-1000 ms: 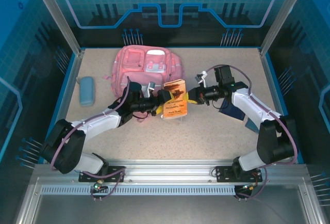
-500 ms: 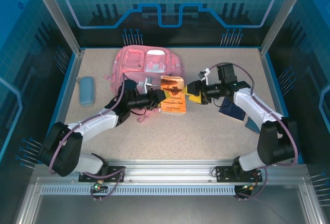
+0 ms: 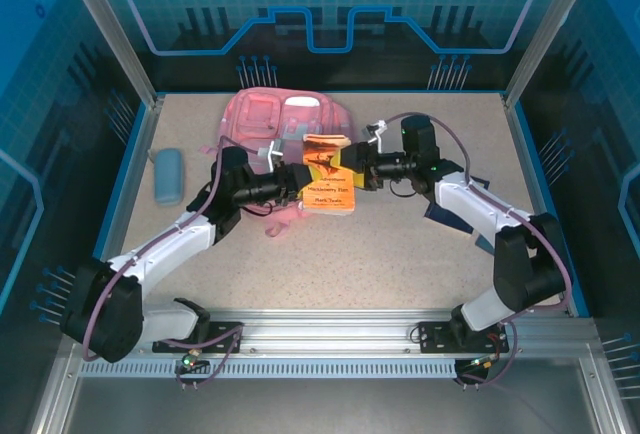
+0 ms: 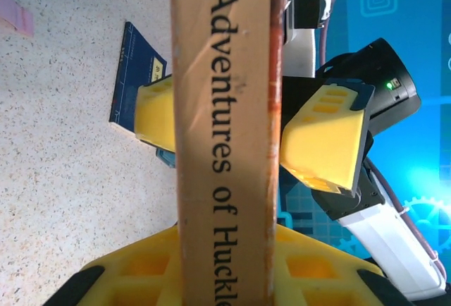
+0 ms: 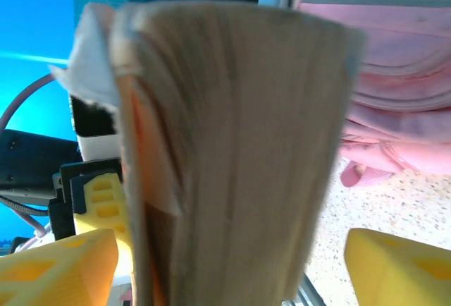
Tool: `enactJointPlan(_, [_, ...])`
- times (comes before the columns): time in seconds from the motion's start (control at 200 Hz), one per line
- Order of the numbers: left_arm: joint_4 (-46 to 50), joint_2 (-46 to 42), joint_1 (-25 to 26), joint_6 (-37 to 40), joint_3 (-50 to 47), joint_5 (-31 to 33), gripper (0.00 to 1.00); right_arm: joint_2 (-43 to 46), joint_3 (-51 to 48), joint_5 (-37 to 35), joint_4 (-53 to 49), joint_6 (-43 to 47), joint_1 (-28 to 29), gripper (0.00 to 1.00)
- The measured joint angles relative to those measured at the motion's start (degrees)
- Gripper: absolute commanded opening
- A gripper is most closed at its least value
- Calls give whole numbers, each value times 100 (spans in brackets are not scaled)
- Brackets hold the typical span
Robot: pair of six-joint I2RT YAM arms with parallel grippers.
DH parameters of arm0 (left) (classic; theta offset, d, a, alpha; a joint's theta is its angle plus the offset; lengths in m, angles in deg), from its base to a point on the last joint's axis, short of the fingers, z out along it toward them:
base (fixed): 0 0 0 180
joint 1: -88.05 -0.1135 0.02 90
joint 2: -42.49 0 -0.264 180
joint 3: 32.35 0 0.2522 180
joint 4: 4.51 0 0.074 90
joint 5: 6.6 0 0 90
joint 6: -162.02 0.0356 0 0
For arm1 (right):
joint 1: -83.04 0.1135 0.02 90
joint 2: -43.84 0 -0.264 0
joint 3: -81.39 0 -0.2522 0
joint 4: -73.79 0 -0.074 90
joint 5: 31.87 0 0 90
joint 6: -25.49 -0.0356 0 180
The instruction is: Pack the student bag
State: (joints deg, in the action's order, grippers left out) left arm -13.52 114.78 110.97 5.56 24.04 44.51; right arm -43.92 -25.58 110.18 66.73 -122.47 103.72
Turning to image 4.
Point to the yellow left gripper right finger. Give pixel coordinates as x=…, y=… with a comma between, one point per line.
x=317, y=281

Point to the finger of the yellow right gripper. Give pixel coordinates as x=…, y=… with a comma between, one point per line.
x=324, y=144
x=155, y=115

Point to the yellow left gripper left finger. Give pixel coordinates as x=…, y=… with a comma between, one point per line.
x=141, y=278

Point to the brown paper card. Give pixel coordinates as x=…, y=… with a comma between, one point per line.
x=225, y=144

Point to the pink backpack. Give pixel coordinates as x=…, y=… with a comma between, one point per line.
x=17, y=17

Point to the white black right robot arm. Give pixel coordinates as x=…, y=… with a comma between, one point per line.
x=387, y=249

